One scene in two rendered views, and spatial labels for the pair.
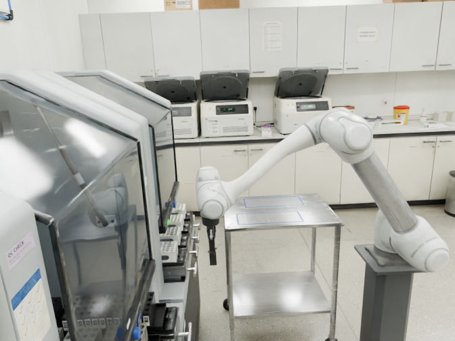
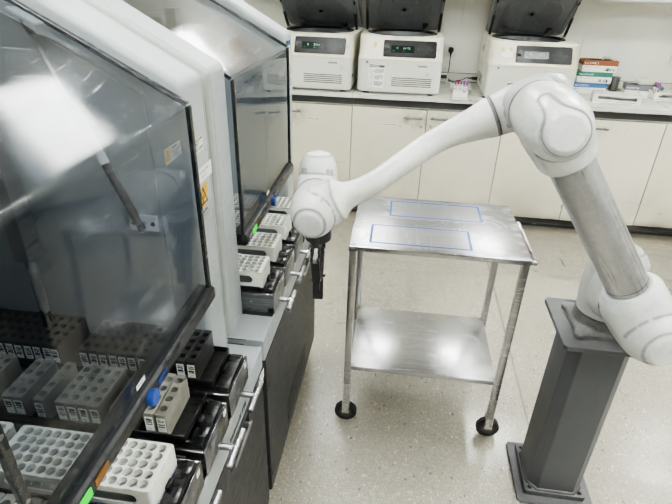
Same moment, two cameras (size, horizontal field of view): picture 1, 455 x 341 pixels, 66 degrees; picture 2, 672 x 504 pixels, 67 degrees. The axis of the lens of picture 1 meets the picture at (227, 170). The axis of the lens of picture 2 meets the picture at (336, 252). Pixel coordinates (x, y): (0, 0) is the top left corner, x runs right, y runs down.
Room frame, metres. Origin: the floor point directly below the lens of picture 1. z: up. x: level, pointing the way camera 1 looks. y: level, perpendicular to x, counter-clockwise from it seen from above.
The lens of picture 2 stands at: (0.14, -0.16, 1.63)
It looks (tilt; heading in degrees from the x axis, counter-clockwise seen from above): 29 degrees down; 8
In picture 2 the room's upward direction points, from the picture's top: 2 degrees clockwise
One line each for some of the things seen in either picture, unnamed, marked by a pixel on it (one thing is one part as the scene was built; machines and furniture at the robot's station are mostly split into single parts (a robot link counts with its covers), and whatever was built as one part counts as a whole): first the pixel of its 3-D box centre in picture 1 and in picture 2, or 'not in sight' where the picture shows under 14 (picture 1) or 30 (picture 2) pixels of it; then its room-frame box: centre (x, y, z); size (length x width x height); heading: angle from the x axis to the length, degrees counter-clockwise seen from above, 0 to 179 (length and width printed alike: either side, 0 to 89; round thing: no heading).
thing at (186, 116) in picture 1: (172, 106); (319, 35); (3.98, 0.58, 1.22); 0.62 x 0.56 x 0.64; 0
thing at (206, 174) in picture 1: (208, 185); (317, 182); (1.38, 0.08, 1.14); 0.13 x 0.11 x 0.16; 6
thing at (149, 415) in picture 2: not in sight; (162, 403); (0.83, 0.29, 0.85); 0.12 x 0.02 x 0.06; 1
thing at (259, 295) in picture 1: (276, 271); (425, 314); (1.88, -0.27, 0.41); 0.67 x 0.46 x 0.82; 92
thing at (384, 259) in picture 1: (388, 249); (598, 312); (1.54, -0.77, 0.73); 0.22 x 0.18 x 0.06; 2
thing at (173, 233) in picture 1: (149, 238); (234, 245); (1.54, 0.39, 0.83); 0.30 x 0.10 x 0.06; 92
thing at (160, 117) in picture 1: (112, 145); (186, 98); (1.61, 0.53, 1.28); 0.61 x 0.51 x 0.63; 2
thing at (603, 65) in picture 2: (343, 108); (598, 63); (4.19, -1.39, 1.10); 0.24 x 0.13 x 0.10; 90
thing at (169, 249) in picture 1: (143, 254); (218, 269); (1.39, 0.38, 0.83); 0.30 x 0.10 x 0.06; 92
